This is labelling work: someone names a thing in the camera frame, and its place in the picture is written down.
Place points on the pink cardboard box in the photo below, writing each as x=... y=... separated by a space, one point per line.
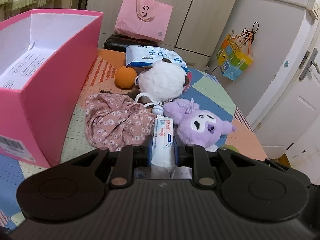
x=35 y=119

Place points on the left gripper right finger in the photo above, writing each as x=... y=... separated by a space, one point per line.
x=196 y=158

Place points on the white fluffy plush toy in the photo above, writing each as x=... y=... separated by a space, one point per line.
x=163 y=80

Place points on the pink paper bag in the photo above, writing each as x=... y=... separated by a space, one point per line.
x=143 y=19

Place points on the white tissue packet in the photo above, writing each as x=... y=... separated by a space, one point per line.
x=162 y=151

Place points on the black suitcase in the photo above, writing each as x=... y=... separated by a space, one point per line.
x=120 y=43

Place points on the purple plush toy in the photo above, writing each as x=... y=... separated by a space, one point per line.
x=194 y=125

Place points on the beige wardrobe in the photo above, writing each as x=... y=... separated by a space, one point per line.
x=193 y=32

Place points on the pink floral cloth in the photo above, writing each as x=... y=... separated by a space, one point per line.
x=115 y=120

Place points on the white clip with ball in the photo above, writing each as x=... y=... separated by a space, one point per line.
x=157 y=108

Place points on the white door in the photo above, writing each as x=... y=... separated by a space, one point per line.
x=288 y=106

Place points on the colourful gift bag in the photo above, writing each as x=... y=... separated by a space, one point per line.
x=235 y=54

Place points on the blue white wet wipes pack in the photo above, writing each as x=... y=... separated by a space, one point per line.
x=141 y=56

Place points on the orange ball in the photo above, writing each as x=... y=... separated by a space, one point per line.
x=125 y=77

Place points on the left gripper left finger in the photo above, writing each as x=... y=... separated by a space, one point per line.
x=125 y=161

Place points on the metal door handle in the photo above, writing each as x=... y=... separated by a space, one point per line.
x=311 y=62

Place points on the paper sheet in box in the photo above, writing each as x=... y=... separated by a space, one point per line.
x=21 y=71

